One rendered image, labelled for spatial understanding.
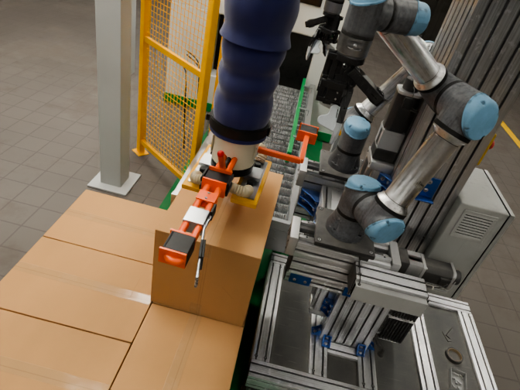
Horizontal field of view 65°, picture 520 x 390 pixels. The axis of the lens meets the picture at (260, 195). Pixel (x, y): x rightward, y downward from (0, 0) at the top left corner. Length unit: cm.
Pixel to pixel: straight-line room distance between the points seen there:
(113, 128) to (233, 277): 176
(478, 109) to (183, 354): 128
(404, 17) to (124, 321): 142
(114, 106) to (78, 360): 178
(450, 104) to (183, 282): 112
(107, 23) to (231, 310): 186
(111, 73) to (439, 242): 216
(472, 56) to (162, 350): 147
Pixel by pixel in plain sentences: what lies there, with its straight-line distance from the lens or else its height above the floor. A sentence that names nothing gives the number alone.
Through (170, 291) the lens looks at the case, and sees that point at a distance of 173.
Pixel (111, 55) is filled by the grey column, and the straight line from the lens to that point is 284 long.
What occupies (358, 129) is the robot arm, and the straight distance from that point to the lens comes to 186.
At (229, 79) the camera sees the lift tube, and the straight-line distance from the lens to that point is 140.
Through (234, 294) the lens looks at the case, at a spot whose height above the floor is 73.
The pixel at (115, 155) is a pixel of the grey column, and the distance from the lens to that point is 315.
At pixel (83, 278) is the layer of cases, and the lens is 192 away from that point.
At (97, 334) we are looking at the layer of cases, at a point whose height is 54.
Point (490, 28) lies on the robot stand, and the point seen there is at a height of 180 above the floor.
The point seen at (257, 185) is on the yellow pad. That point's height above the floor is 108.
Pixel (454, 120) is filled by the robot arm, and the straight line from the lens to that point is 127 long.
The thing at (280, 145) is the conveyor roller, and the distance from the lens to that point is 312.
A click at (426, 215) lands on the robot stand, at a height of 111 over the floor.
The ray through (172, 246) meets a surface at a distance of 109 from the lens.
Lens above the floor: 196
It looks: 35 degrees down
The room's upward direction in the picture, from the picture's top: 14 degrees clockwise
